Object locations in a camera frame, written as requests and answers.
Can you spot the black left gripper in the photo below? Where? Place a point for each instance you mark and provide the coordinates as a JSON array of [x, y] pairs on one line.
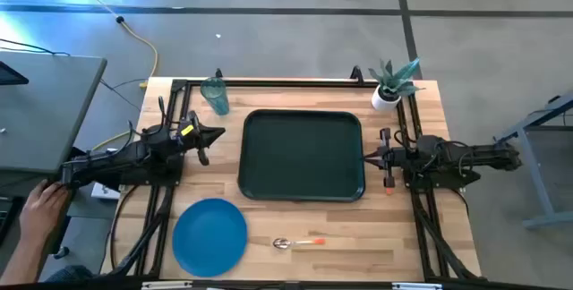
[[190, 135]]

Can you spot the grey side table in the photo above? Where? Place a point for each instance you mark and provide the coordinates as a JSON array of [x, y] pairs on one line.
[[49, 111]]

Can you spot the black aluminium table frame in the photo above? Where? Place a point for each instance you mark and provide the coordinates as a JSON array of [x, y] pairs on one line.
[[286, 83]]

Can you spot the person's hand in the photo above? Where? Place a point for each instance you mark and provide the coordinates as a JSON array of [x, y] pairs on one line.
[[42, 209]]

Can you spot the blue-grey metal stand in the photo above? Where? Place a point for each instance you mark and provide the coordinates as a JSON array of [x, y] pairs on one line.
[[532, 178]]

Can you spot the blue round plate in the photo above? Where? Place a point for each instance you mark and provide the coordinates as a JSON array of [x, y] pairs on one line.
[[209, 237]]

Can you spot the person's forearm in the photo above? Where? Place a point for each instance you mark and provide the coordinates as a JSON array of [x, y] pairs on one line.
[[18, 261]]

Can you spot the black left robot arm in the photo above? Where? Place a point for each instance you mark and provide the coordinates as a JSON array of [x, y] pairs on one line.
[[121, 158]]

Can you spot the green leafy plant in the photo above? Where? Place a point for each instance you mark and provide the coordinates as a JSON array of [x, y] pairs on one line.
[[394, 82]]

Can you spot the dark green plastic tray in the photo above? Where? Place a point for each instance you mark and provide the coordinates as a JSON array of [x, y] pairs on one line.
[[300, 156]]

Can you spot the teal faceted plastic cup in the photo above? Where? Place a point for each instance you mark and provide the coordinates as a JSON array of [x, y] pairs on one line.
[[217, 99]]

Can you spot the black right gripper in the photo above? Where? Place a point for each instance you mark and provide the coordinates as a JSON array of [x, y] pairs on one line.
[[391, 158]]

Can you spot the white round plant pot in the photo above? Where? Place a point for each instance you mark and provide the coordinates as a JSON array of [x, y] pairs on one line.
[[382, 102]]

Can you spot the white power strip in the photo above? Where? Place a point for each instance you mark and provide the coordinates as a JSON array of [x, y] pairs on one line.
[[103, 190]]

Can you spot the black screen device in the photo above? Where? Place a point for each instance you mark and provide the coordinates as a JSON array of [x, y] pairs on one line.
[[9, 75]]

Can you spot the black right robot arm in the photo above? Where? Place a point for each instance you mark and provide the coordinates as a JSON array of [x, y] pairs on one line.
[[470, 156]]

